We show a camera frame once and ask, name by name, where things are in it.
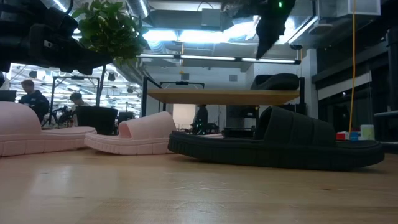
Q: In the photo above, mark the pale green container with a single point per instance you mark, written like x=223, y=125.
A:
x=367, y=132

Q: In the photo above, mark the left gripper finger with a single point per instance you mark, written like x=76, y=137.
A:
x=90, y=57

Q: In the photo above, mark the grey ceiling box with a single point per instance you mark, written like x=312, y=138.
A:
x=211, y=17

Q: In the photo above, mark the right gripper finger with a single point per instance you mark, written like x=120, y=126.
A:
x=269, y=31

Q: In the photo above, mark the black background robot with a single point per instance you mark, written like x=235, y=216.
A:
x=214, y=128

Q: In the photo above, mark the silver ceiling duct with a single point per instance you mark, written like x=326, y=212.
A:
x=136, y=7

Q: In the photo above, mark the pink slide sandal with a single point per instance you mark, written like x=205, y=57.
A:
x=146, y=137
x=18, y=130

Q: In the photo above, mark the black background rig frame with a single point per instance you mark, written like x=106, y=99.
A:
x=76, y=77

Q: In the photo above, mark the black slide sandal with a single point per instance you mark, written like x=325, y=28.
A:
x=280, y=146
x=276, y=82

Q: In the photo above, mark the green leafy artificial plant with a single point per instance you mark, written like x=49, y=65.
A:
x=109, y=31

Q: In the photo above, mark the small blue box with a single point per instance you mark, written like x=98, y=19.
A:
x=354, y=136

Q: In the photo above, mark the wooden shelf black metal frame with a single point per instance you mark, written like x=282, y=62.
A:
x=217, y=97

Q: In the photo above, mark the black equipment cart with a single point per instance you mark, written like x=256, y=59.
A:
x=242, y=112

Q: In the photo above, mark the long ceiling light strip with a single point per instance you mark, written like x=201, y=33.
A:
x=205, y=58

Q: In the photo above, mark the person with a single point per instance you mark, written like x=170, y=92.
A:
x=34, y=102
x=76, y=97
x=201, y=116

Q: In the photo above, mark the small red box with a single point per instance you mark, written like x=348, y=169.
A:
x=340, y=136

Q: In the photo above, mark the dark background monitor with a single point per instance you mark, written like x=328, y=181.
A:
x=7, y=96

